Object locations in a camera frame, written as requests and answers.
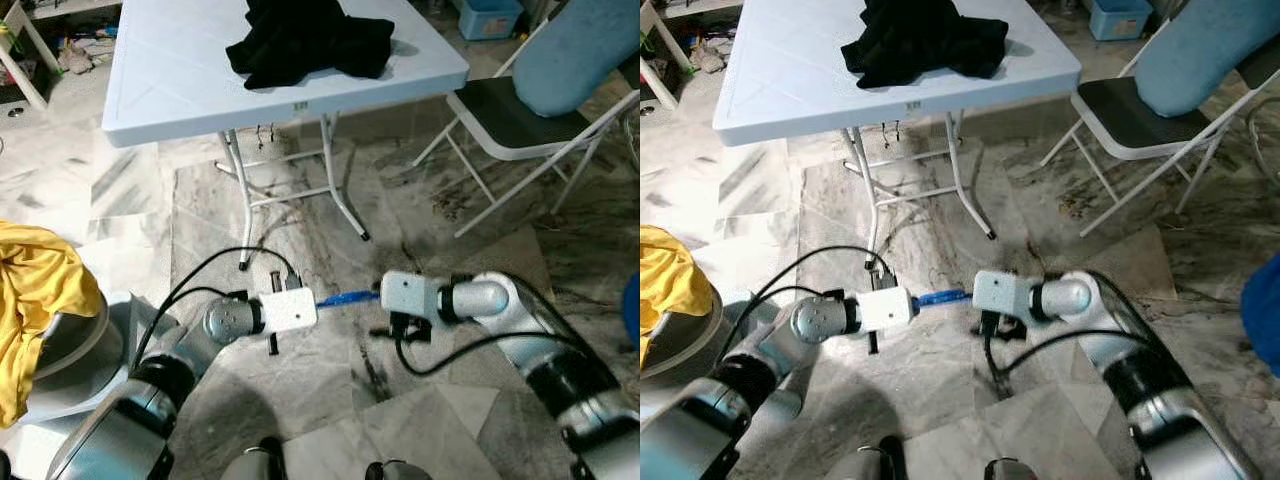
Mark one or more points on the blue plastic hanger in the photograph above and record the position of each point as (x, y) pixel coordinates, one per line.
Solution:
(350, 298)
(945, 297)

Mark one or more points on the yellow knit garment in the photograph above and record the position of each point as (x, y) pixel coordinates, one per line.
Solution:
(35, 300)
(668, 290)

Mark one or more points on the black garment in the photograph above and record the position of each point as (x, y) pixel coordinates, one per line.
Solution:
(300, 45)
(915, 45)

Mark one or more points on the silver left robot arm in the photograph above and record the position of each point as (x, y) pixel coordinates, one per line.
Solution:
(820, 322)
(225, 322)

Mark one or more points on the robot right leg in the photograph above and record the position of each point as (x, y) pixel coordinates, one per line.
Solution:
(1015, 472)
(400, 472)

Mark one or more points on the grey plastic basin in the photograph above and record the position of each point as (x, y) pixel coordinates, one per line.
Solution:
(85, 345)
(700, 340)

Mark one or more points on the bright blue shirt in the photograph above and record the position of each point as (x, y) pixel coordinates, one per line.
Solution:
(633, 310)
(1262, 305)

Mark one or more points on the white folding chair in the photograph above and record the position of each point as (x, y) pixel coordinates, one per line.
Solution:
(1130, 115)
(500, 115)

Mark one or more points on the light blue storage bin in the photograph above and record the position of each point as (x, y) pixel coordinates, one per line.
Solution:
(1120, 18)
(490, 18)

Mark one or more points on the light blue cushion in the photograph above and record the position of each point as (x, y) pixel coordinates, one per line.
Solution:
(1200, 55)
(580, 55)

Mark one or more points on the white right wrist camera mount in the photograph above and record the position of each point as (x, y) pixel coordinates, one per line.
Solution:
(1005, 293)
(410, 295)

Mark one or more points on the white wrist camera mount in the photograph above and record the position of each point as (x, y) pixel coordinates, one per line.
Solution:
(290, 310)
(885, 310)
(410, 295)
(1005, 293)

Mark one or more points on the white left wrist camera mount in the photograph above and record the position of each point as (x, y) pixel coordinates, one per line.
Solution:
(885, 310)
(290, 310)

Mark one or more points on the white tube frame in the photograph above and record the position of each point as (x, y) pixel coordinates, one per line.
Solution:
(668, 35)
(22, 78)

